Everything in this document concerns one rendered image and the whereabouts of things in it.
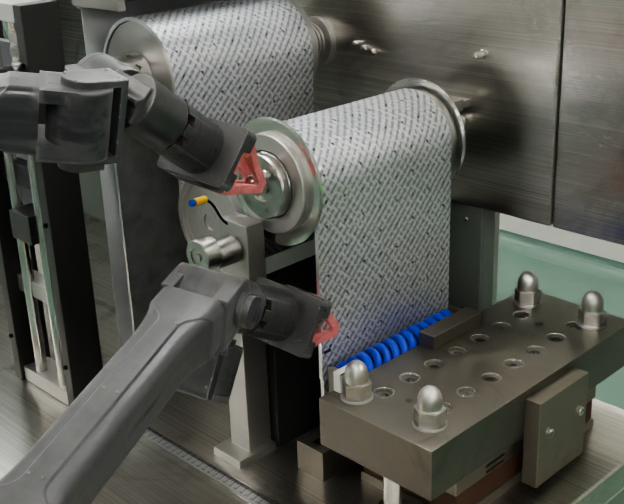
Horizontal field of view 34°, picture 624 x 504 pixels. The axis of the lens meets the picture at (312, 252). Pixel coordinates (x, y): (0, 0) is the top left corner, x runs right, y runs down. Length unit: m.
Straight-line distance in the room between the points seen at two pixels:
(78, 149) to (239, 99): 0.43
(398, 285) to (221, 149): 0.34
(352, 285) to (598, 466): 0.37
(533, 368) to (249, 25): 0.56
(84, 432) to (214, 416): 0.60
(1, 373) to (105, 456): 0.78
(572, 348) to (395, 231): 0.25
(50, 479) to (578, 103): 0.78
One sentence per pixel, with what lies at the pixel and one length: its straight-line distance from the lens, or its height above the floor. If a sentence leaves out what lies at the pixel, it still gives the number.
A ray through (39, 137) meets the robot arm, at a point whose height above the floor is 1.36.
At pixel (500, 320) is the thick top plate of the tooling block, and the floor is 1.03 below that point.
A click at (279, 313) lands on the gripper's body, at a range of 1.06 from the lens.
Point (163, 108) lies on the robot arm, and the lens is 0.95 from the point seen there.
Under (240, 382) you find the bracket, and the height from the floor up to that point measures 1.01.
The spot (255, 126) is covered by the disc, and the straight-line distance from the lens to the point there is 1.13.
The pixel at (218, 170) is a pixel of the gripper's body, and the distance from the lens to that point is 1.00.
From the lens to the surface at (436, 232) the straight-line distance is 1.27.
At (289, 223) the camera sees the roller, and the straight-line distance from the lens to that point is 1.11.
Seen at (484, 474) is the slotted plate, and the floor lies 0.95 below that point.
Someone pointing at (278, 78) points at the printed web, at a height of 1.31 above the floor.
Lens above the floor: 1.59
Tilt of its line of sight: 22 degrees down
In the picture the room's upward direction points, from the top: 2 degrees counter-clockwise
